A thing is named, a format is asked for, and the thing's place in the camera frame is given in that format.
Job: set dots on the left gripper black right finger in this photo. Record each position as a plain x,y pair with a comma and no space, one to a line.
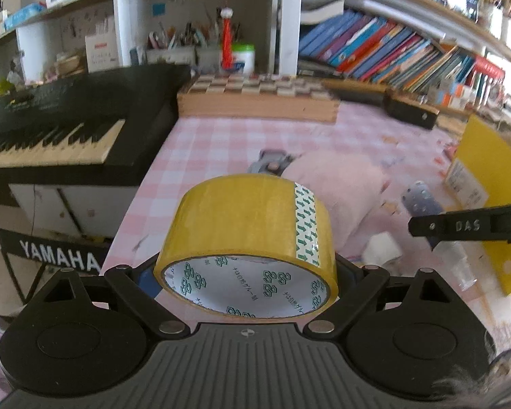
359,290

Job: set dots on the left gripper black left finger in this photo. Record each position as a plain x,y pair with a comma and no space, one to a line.
125,280

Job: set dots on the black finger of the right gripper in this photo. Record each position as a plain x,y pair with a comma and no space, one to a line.
480,225

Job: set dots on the pink plush toy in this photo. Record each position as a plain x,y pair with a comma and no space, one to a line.
348,184

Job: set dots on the yellow packing tape roll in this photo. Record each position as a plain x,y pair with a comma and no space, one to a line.
250,246

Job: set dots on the grey purple toy truck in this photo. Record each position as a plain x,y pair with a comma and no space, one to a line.
271,162

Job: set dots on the white crumpled tissue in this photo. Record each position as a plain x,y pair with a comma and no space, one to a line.
381,249

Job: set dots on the yellow cardboard box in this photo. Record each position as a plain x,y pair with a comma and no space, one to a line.
480,173

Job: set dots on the clear plastic cup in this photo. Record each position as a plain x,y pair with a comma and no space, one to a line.
453,255

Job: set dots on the black keyboard stand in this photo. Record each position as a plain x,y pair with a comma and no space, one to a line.
82,255

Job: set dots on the dark wooden small box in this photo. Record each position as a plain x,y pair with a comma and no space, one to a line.
410,111

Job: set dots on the black Yamaha keyboard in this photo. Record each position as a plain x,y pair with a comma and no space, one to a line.
99,129

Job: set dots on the wooden chessboard box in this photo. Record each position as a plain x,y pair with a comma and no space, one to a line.
258,96

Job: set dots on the white jar green lid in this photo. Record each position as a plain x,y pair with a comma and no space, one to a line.
243,55

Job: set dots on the red hanging tassel ornament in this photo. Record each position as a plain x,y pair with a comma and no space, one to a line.
226,38

